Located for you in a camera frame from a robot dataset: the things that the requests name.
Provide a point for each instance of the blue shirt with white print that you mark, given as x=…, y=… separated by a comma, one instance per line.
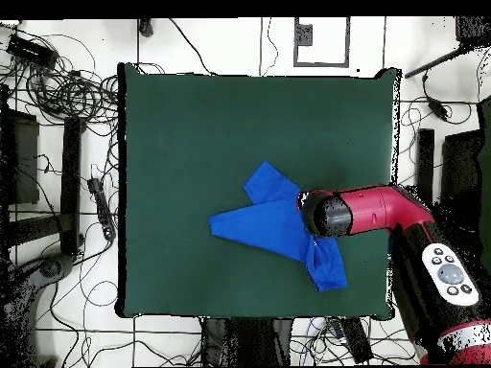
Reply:
x=268, y=222

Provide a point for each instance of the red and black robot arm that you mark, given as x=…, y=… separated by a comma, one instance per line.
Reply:
x=383, y=209

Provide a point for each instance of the black flat panel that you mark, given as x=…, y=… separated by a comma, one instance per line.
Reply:
x=25, y=161
x=458, y=172

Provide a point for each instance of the dark green table cloth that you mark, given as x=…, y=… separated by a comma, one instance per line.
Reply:
x=211, y=134

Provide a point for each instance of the black stand bar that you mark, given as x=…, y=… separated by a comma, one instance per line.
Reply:
x=71, y=184
x=425, y=161

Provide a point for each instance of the black power strip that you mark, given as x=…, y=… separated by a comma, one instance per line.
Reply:
x=101, y=207
x=356, y=341

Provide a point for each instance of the small dark grey square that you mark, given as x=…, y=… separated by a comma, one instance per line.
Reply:
x=305, y=34

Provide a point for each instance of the black rod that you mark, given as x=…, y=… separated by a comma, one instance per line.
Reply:
x=433, y=63

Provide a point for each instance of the small black cylinder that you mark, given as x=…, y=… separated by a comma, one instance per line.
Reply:
x=145, y=27

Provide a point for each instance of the black speckled block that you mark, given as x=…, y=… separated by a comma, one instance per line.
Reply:
x=473, y=30

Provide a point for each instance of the black stand base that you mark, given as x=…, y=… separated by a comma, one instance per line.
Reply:
x=50, y=266

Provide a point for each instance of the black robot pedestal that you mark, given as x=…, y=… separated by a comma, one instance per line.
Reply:
x=245, y=341

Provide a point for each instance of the grey square frame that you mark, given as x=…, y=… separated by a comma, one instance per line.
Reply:
x=347, y=42

